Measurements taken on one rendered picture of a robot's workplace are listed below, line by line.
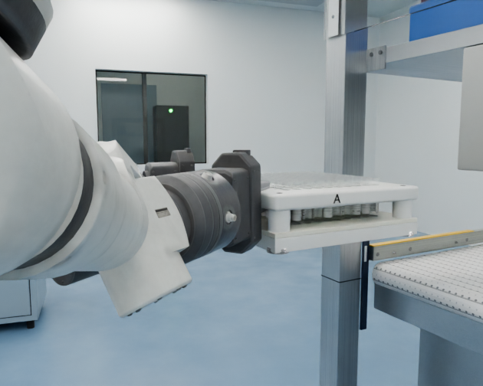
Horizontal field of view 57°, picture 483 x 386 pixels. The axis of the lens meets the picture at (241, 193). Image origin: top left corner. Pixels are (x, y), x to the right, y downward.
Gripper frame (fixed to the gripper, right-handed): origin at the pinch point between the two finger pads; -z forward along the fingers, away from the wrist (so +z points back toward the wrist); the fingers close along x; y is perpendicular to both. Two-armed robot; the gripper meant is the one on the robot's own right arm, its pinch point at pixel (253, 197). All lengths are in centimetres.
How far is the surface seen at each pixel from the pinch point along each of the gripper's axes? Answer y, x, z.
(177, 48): -317, -118, -406
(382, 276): 8.0, 21.5, -42.0
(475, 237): 24, 18, -73
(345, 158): 0.6, -3.2, -39.2
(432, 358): 17, 41, -50
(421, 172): -51, 41, -553
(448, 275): 20, 20, -42
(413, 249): 12, 18, -54
